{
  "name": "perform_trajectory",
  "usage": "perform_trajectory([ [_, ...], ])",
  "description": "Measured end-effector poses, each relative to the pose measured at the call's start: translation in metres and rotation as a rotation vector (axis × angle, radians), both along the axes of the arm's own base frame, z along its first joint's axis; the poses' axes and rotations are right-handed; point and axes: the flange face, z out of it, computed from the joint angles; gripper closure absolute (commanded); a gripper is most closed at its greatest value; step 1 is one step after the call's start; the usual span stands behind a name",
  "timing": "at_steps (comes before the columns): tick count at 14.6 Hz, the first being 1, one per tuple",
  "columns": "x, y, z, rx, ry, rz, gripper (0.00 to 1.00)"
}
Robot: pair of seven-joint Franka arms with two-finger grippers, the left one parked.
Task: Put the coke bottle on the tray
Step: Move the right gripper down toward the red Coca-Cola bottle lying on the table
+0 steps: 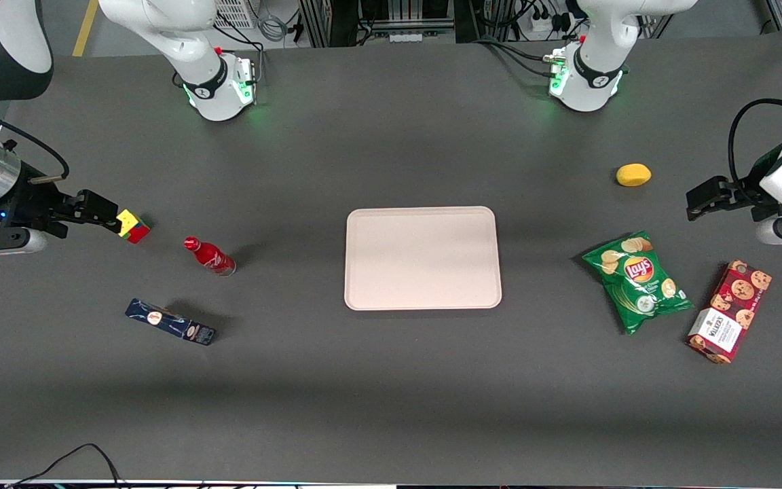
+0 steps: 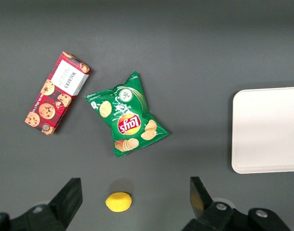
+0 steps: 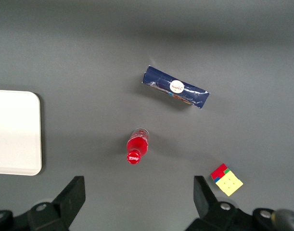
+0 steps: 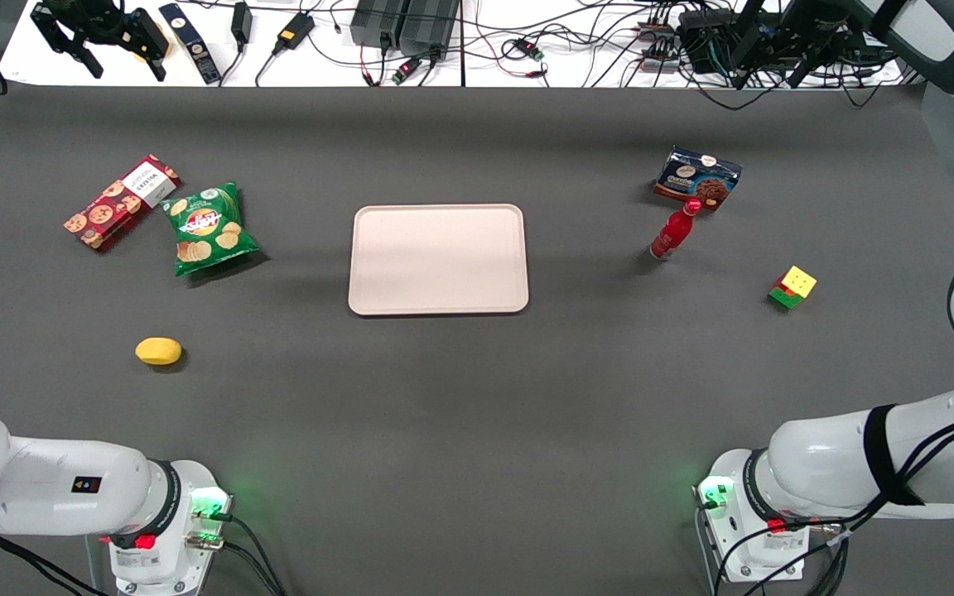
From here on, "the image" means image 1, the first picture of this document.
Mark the yellow lemon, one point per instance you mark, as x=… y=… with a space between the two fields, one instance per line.
x=633 y=174

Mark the red coke bottle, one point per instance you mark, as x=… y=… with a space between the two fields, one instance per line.
x=213 y=259

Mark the dark blue carton box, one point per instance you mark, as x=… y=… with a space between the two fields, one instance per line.
x=170 y=322

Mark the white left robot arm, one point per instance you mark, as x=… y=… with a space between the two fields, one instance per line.
x=591 y=81

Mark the red walkers cookie box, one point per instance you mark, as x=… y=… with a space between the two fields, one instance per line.
x=730 y=312

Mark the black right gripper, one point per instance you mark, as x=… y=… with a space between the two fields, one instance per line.
x=30 y=205

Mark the black aluminium frame rack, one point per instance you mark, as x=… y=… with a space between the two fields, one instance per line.
x=330 y=20

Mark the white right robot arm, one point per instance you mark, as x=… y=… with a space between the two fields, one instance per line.
x=211 y=95

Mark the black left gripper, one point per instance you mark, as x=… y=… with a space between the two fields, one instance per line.
x=737 y=193

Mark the white vented box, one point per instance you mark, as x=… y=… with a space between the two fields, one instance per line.
x=235 y=12

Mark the colourful rubik's cube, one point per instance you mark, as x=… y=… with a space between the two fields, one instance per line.
x=134 y=227

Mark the white power strip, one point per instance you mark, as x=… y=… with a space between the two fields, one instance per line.
x=547 y=24

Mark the beige plastic tray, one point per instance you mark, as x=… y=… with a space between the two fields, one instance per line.
x=425 y=261

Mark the green lays chips bag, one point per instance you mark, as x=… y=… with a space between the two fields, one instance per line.
x=639 y=282

